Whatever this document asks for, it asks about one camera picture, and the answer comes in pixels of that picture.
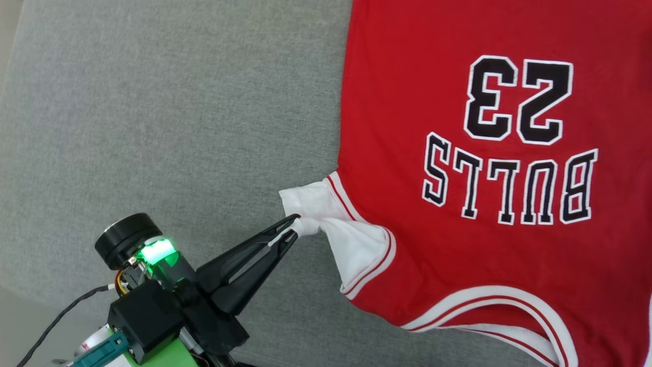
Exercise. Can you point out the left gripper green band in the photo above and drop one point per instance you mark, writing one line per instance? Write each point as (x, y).
(147, 316)

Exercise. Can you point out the red basketball jersey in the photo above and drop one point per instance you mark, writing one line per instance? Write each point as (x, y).
(458, 265)

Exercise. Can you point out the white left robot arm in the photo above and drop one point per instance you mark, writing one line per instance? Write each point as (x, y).
(94, 340)

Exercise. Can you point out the grey fabric sofa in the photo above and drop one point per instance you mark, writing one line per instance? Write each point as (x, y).
(178, 102)

